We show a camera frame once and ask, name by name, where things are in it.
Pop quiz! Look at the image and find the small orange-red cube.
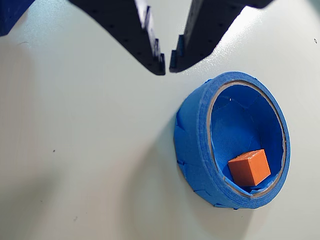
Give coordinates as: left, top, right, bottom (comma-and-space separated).
227, 149, 272, 186

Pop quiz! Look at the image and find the blue tape roll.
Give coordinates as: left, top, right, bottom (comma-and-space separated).
173, 71, 292, 210

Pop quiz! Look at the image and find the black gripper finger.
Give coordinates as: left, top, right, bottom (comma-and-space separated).
169, 0, 274, 74
68, 0, 167, 76

